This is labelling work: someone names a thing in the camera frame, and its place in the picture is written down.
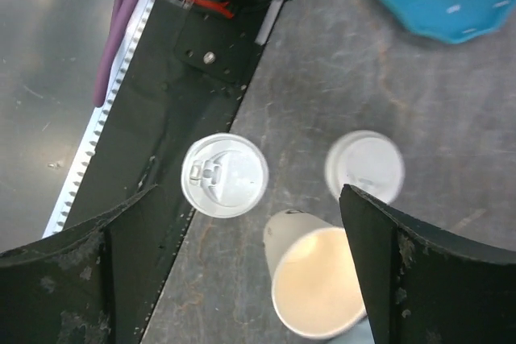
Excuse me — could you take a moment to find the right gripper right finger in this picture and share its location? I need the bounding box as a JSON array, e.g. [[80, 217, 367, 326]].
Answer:
[[339, 184, 515, 343]]

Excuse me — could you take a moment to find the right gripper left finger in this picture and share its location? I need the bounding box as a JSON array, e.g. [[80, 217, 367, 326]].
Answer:
[[1, 188, 158, 343]]

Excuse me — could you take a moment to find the white paper coffee cup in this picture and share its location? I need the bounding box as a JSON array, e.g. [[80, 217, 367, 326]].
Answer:
[[263, 209, 366, 340]]

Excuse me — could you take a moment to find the white plastic cup lid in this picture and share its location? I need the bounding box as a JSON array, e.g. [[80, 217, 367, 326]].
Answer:
[[325, 130, 405, 204]]

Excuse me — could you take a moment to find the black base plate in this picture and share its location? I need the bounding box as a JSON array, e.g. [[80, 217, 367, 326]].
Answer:
[[60, 0, 282, 343]]

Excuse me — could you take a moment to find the blue cable duct rail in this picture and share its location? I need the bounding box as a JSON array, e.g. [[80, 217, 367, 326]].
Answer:
[[42, 0, 155, 238]]

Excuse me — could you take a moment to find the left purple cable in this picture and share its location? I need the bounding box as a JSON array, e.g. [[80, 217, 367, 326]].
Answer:
[[92, 0, 190, 107]]

